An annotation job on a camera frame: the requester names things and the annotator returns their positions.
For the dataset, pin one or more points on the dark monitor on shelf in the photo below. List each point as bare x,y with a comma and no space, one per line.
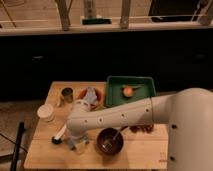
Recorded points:
172,10

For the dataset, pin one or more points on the metal spoon in bowl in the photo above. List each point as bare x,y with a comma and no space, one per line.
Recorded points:
107,145

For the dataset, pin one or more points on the red-brown plate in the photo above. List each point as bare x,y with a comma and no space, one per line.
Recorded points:
83,92

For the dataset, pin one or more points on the white cylindrical container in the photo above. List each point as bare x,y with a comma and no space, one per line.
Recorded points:
46,112

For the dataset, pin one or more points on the grey folded cloth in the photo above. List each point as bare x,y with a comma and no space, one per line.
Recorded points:
90,96

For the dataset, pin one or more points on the orange fruit with leaf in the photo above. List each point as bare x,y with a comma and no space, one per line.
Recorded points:
128,91

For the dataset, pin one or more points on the dark brown bowl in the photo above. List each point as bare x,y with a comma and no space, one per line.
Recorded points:
107,134

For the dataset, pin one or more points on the white handled dish brush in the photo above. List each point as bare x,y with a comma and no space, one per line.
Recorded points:
57,138

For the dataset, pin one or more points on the black pole stand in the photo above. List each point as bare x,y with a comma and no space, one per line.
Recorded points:
15,155

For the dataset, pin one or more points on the green plastic tray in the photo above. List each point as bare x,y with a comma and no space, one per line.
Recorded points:
114,84

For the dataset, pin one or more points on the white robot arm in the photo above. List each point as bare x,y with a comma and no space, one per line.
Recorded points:
188,114

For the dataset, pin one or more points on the green box on shelf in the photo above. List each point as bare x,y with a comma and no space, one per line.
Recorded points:
96,21

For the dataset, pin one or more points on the blue sponge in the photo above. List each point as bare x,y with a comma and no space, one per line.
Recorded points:
72,144

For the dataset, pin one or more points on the metal cup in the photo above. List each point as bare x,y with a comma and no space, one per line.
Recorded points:
67,94

